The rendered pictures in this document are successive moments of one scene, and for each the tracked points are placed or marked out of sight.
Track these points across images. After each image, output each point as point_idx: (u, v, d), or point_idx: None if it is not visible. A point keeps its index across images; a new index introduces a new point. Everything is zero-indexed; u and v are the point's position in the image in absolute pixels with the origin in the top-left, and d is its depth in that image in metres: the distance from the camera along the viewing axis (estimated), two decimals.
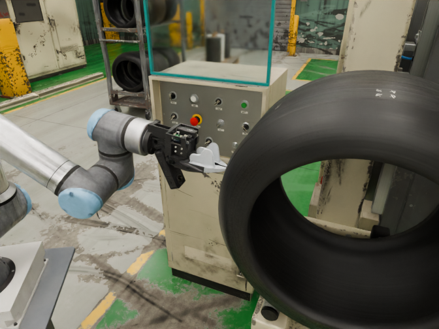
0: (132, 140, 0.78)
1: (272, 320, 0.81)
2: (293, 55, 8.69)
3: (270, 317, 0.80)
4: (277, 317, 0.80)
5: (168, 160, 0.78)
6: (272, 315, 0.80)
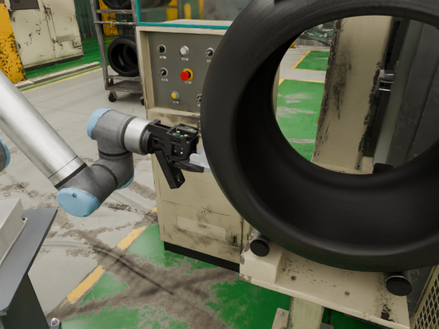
0: (132, 139, 0.78)
1: (251, 245, 0.72)
2: (292, 47, 8.60)
3: (256, 248, 0.72)
4: (250, 248, 0.73)
5: (168, 160, 0.78)
6: (256, 251, 0.72)
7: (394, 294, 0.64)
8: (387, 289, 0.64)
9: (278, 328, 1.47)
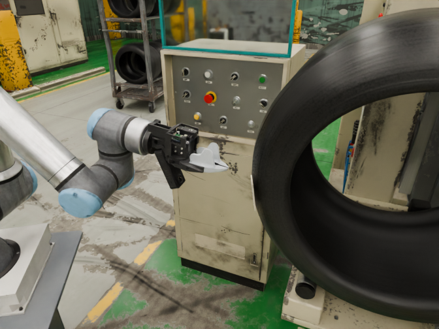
0: (132, 139, 0.78)
1: (310, 298, 0.72)
2: None
3: (307, 294, 0.72)
4: (315, 293, 0.72)
5: (168, 160, 0.78)
6: (308, 292, 0.72)
7: None
8: None
9: None
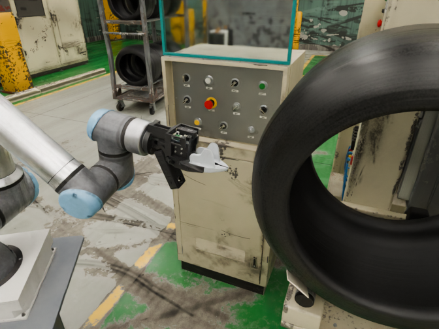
0: (132, 140, 0.78)
1: (307, 296, 0.72)
2: None
3: (304, 299, 0.73)
4: (300, 292, 0.73)
5: (168, 160, 0.78)
6: (300, 299, 0.73)
7: None
8: None
9: None
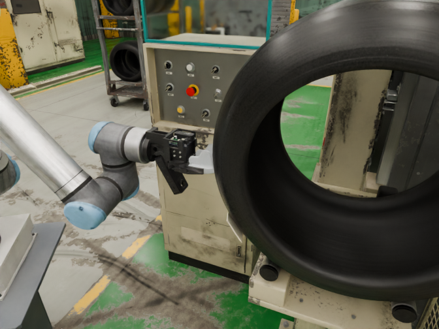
0: (132, 148, 0.79)
1: (260, 275, 0.75)
2: None
3: (265, 275, 0.74)
4: (265, 279, 0.76)
5: (168, 165, 0.79)
6: (268, 277, 0.74)
7: (409, 309, 0.64)
8: (415, 313, 0.64)
9: None
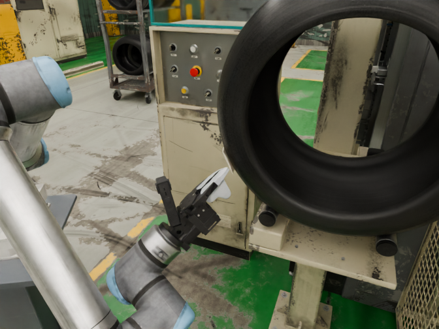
0: None
1: (260, 221, 0.84)
2: (293, 46, 8.71)
3: (264, 220, 0.83)
4: (264, 224, 0.84)
5: None
6: (267, 222, 0.83)
7: (376, 248, 0.74)
8: (378, 243, 0.74)
9: (281, 307, 1.58)
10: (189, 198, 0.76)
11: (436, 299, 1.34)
